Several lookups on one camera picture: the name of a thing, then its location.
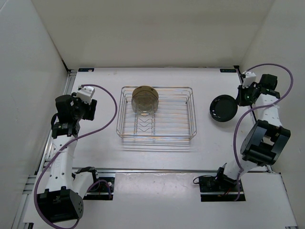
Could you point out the black round plate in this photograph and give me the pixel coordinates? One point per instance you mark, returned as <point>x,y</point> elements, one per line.
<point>223,108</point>

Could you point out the clear plate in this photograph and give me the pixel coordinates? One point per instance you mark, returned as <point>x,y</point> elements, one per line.
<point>144,104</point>
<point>145,101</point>

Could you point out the beige round plate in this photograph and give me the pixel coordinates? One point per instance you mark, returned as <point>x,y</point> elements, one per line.
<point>145,90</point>

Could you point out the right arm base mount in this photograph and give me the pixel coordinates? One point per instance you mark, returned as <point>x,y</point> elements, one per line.
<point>212,191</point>

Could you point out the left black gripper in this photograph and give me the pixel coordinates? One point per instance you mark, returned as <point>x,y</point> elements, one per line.
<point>90,114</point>

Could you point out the metal rail bar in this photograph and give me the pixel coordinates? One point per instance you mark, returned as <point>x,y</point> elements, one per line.
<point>117,170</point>

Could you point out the chrome wire dish rack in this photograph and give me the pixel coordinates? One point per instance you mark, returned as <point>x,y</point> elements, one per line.
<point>174,119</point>

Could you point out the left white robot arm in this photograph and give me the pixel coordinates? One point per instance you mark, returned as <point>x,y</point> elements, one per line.
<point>62,199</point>

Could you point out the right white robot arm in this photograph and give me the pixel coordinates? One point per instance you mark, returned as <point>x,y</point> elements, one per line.
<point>267,138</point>

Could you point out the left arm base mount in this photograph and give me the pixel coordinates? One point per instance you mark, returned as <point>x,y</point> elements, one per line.
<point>100,191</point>

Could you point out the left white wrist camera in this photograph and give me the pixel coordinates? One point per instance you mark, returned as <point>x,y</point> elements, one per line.
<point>85,93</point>

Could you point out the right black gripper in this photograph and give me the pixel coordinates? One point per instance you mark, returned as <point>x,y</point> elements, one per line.
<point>241,90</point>

